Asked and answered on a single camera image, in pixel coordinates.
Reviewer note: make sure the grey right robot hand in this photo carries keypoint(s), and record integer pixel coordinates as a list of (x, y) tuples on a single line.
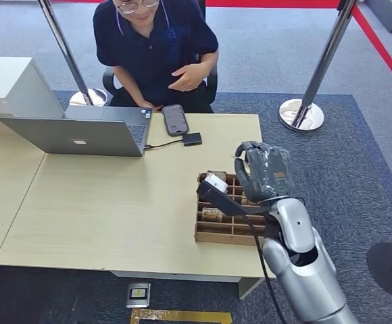
[(270, 172)]

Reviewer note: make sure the person's left hand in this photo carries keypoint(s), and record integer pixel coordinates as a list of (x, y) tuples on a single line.
[(188, 79)]

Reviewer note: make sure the person's left forearm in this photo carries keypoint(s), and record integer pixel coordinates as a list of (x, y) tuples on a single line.
[(207, 65)]

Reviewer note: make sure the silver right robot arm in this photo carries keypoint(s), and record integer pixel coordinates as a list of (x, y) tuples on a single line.
[(304, 268)]

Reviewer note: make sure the person's right forearm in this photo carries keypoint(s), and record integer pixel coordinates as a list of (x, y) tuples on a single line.
[(135, 89)]

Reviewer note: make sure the person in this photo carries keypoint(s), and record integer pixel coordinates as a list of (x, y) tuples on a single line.
[(152, 53)]

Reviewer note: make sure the wooden card holder box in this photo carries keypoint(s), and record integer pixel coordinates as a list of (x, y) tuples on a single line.
[(213, 239)]

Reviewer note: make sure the black office chair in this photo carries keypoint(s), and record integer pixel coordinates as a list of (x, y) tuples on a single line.
[(211, 91)]

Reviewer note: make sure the smartphone in grey case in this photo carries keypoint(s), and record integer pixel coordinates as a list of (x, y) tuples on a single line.
[(175, 120)]

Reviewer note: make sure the small black adapter box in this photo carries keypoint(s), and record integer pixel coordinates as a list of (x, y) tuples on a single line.
[(192, 139)]

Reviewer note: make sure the eyeglasses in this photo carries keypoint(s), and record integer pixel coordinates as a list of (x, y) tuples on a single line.
[(132, 5)]

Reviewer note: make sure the dark blue carpet rug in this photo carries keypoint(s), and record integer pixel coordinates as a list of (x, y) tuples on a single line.
[(351, 156)]

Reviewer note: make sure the red barrier belt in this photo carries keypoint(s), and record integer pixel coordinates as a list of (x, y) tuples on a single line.
[(381, 49), (267, 3)]

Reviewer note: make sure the grey laptop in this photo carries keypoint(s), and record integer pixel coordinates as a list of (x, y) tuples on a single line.
[(74, 134)]

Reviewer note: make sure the gold floor tape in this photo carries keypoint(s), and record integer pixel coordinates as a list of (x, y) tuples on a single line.
[(182, 316)]

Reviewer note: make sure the metal floor socket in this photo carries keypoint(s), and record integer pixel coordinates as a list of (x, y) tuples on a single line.
[(138, 295)]

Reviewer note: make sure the dark platform with light strip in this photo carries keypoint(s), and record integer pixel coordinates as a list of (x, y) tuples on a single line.
[(385, 15)]

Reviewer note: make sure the white cabinet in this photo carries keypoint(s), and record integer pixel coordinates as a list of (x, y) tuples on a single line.
[(3, 76)]

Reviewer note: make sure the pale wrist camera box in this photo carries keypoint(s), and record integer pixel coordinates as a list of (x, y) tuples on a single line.
[(216, 183)]

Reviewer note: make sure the chrome stanchion post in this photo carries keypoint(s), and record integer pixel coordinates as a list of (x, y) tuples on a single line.
[(324, 58), (64, 47)]

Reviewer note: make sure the black round base plate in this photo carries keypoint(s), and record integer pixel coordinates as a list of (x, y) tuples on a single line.
[(388, 270)]

